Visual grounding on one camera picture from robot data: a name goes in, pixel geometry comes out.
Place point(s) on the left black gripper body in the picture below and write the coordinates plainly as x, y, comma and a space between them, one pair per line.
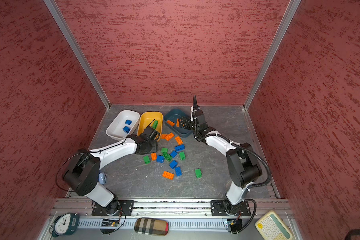
152, 147

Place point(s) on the orange lego bottom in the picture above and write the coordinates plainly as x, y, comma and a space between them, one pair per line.
168, 175

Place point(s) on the plaid fabric case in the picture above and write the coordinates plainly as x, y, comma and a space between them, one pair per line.
150, 226

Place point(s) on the teal analog clock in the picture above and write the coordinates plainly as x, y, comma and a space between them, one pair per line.
66, 224

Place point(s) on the green flat lego plate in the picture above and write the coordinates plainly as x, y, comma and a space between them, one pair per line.
167, 156

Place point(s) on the white plastic container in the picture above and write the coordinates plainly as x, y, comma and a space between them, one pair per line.
115, 129

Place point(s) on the yellow plastic container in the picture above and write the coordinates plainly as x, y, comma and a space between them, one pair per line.
147, 119

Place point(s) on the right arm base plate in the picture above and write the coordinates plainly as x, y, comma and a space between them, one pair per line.
225, 208

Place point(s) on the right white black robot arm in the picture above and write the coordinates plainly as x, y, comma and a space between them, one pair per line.
246, 168

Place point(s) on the teal plastic container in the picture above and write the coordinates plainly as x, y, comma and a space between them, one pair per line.
173, 115

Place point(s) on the green long lego brick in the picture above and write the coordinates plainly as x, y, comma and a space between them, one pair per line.
155, 124

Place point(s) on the blue small lego centre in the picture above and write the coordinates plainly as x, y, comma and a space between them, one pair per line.
173, 154

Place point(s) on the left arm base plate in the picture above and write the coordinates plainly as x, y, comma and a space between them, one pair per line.
123, 207

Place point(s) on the orange lego brick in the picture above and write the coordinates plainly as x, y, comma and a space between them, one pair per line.
170, 123

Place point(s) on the blue long lego brick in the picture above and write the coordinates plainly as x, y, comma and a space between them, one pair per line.
179, 148

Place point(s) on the yellow calculator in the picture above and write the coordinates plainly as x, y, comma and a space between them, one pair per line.
271, 227

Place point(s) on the green small lego centre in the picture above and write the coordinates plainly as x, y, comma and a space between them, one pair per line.
182, 156

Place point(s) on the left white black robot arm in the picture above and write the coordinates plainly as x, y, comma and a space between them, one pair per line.
83, 169

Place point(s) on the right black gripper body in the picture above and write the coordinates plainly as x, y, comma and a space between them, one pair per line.
189, 124

